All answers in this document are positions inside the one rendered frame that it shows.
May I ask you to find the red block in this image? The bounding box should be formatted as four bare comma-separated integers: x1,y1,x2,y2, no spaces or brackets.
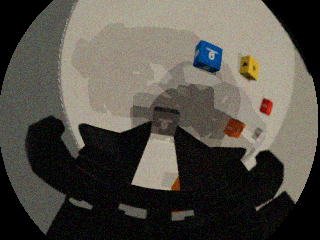
259,99,273,115

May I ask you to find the yellow block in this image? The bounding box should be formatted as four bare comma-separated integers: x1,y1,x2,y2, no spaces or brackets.
239,55,260,80

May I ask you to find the blue block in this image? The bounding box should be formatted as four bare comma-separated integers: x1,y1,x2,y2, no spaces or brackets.
193,40,223,73

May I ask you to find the orange block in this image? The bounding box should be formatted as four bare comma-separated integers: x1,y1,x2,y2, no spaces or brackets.
224,117,247,139

